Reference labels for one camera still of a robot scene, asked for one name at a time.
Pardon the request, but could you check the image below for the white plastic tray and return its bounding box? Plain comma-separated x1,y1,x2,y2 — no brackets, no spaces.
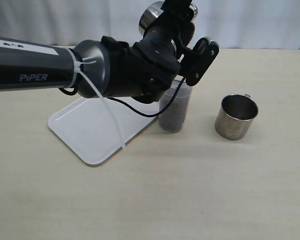
47,97,156,166

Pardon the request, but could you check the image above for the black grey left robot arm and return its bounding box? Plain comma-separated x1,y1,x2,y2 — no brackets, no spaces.
0,0,219,104

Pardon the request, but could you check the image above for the white zip tie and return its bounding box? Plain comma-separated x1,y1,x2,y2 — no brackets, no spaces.
66,48,128,152

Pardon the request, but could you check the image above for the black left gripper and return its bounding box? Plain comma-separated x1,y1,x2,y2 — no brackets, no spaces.
142,0,220,87

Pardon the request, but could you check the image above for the white curtain backdrop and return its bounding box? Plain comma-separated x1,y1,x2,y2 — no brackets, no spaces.
0,0,300,49

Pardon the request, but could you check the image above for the translucent plastic container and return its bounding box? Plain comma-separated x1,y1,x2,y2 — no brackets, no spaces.
158,79,192,133

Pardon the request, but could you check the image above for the steel mug with pellets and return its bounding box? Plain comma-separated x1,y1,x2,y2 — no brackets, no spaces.
138,1,199,37

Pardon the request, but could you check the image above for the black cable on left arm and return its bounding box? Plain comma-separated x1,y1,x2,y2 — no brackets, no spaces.
57,76,187,118

